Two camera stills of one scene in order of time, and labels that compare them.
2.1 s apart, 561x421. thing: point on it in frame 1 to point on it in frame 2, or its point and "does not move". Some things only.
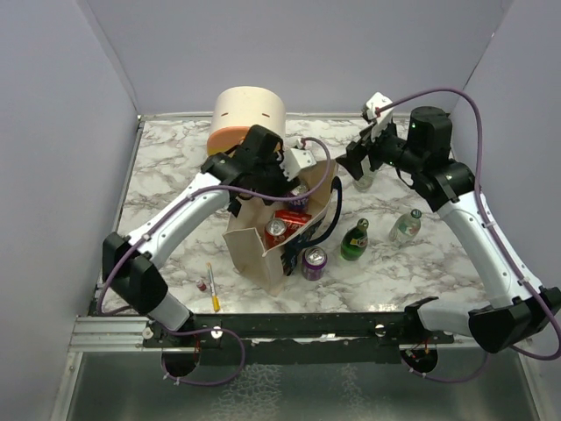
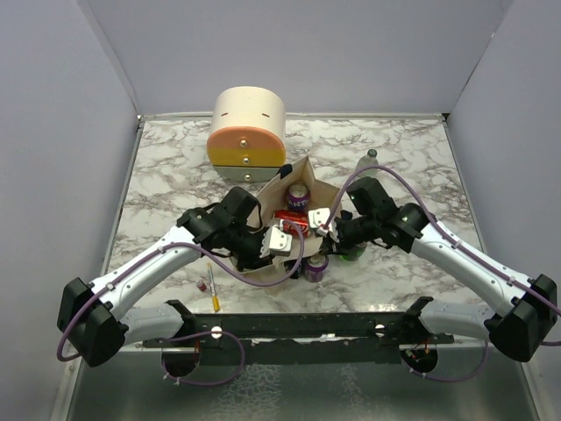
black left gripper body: (273, 181) to (247, 246)
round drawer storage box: (234, 110) does not move
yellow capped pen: (216, 303) does not move
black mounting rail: (306, 338) does not move
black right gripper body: (386, 149) to (352, 232)
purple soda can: (299, 204) does not move
